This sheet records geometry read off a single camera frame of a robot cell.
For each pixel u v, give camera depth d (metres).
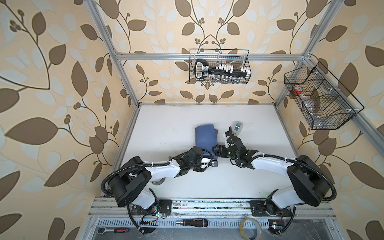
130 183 0.44
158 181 0.79
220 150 0.79
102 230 0.68
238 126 1.02
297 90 0.86
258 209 0.73
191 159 0.67
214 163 0.73
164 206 0.75
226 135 0.81
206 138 0.94
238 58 0.91
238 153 0.68
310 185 0.43
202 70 0.85
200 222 0.68
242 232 0.65
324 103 0.73
